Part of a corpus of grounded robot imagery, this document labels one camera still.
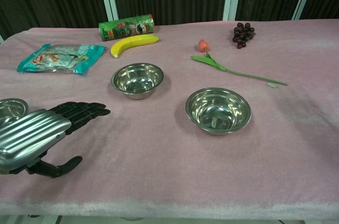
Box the green chips can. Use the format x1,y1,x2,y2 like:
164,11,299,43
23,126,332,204
98,14,156,42

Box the yellow banana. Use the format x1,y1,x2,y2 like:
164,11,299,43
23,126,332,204
110,34,161,59

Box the large metal bowl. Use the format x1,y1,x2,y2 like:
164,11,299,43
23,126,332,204
185,87,253,137

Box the medium metal bowl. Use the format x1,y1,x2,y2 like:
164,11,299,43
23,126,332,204
111,62,165,101

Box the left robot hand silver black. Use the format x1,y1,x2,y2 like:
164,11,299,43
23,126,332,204
0,101,111,179

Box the dark purple grape bunch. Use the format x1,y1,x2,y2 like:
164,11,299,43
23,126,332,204
232,22,256,49

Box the teal snack bag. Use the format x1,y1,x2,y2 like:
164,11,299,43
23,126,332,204
17,43,107,77

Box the pink tablecloth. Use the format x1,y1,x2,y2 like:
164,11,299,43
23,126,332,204
0,19,339,221

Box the small metal bowl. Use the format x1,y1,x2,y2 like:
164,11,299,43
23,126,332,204
0,97,29,127

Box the pink artificial tulip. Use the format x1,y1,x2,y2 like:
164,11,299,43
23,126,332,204
190,39,288,86

